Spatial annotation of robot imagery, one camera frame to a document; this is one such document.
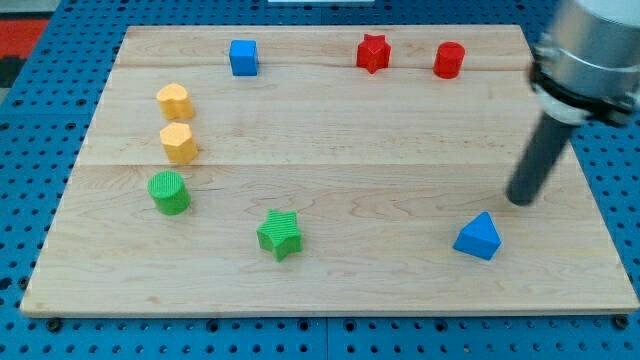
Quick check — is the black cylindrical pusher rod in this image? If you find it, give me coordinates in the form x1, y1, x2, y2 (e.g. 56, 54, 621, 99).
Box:
505, 113, 577, 206

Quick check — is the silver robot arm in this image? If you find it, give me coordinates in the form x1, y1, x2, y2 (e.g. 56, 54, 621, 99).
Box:
505, 0, 639, 206

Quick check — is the yellow hexagon block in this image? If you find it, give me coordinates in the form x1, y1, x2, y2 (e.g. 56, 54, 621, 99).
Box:
159, 122, 198, 165

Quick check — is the yellow heart block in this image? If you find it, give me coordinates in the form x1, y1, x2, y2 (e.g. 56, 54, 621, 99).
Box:
156, 83, 195, 120

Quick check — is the blue triangle block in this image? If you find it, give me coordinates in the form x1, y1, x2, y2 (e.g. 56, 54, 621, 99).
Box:
453, 211, 502, 261

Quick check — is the red cylinder block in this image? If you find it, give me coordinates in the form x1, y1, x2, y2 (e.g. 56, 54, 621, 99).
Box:
433, 41, 466, 79

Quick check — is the red star block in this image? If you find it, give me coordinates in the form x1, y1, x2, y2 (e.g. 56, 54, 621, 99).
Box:
356, 34, 391, 74

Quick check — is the wooden board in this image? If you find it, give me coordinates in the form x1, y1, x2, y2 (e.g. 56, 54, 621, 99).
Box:
21, 25, 639, 318

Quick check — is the green star block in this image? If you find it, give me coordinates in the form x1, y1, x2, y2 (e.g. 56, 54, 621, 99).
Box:
256, 209, 303, 262

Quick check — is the blue cube block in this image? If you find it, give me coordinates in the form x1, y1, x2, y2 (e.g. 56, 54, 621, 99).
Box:
229, 39, 259, 76

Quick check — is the green cylinder block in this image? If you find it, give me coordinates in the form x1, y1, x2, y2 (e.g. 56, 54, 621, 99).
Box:
147, 170, 191, 215

